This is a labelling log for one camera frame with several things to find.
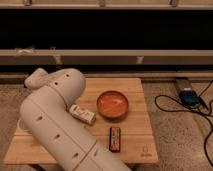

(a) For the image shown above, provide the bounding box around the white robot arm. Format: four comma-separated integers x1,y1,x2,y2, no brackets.
20,68,131,171

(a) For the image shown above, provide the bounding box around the orange bowl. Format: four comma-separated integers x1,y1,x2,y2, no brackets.
96,91,129,119

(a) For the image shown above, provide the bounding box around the wooden table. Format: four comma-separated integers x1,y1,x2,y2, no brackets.
4,78,158,165

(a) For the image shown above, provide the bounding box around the dark candy bar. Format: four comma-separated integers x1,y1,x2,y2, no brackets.
109,127,121,152

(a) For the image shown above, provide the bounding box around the blue power adapter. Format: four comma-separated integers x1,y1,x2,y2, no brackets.
179,90,199,106

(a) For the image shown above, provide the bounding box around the white plastic cup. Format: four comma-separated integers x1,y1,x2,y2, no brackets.
17,119,28,131

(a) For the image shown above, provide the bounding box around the black cable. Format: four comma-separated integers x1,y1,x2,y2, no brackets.
154,79,213,168

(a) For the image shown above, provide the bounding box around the long wooden rail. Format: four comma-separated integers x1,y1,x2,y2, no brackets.
0,49,213,65

